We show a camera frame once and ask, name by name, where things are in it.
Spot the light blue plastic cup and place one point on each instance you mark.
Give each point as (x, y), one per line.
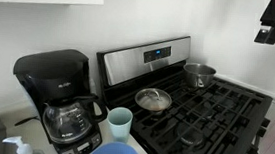
(119, 124)

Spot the stainless steel pot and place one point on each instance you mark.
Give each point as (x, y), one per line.
(198, 75)

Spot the glass pot lid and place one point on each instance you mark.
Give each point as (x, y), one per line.
(153, 100)

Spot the black stove knob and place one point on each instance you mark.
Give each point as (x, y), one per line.
(265, 122)
(253, 151)
(261, 131)

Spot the stainless gas stove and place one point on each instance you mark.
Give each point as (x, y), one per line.
(207, 120)

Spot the black drip coffee maker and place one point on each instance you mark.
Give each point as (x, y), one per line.
(53, 69)

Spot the glass coffee carafe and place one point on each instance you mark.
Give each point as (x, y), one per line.
(66, 122)

